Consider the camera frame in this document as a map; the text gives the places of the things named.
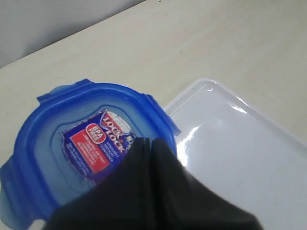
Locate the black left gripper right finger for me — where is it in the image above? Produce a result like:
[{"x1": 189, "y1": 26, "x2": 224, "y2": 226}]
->
[{"x1": 150, "y1": 138, "x2": 263, "y2": 230}]

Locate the white rectangular tray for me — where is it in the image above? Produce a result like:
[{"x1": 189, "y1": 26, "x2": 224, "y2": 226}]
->
[{"x1": 165, "y1": 79, "x2": 307, "y2": 230}]

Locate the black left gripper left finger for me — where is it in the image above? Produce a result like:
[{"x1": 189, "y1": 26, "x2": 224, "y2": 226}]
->
[{"x1": 47, "y1": 138, "x2": 156, "y2": 230}]

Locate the blue plastic lid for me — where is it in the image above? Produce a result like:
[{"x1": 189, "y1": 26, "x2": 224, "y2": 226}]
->
[{"x1": 0, "y1": 79, "x2": 180, "y2": 230}]

